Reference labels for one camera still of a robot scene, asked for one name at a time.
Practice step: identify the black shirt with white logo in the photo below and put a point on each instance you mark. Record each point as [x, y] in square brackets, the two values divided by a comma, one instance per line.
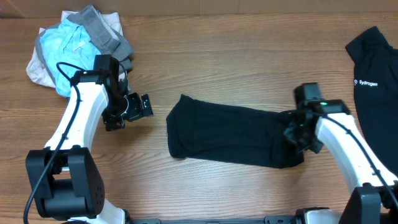
[375, 93]

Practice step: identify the light blue folded shirt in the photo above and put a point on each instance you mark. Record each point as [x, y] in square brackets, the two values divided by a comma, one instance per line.
[65, 47]

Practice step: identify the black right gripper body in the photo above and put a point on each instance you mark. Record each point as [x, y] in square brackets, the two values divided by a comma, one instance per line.
[303, 135]

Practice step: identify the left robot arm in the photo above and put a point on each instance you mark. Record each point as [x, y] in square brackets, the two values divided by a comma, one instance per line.
[66, 183]

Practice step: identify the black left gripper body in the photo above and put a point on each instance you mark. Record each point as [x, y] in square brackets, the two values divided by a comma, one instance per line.
[127, 108]

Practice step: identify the black t-shirt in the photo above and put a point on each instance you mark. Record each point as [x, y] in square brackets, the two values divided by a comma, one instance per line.
[202, 130]

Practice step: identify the grey folded garment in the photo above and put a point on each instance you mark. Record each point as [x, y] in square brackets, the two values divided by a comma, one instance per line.
[105, 37]

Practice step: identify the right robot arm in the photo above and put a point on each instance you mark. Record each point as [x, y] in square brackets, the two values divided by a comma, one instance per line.
[373, 188]

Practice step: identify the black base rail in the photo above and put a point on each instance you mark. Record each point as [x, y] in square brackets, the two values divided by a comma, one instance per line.
[211, 221]

